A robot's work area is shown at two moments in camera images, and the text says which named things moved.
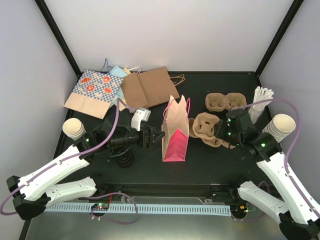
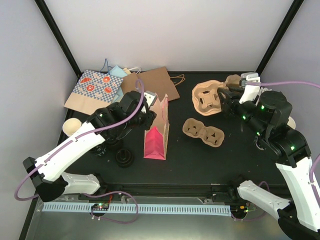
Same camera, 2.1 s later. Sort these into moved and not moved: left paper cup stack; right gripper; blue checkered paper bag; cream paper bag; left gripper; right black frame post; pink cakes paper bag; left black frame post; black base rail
Moved: pink cakes paper bag; left gripper; right gripper
Not moved: black base rail; cream paper bag; left black frame post; left paper cup stack; blue checkered paper bag; right black frame post
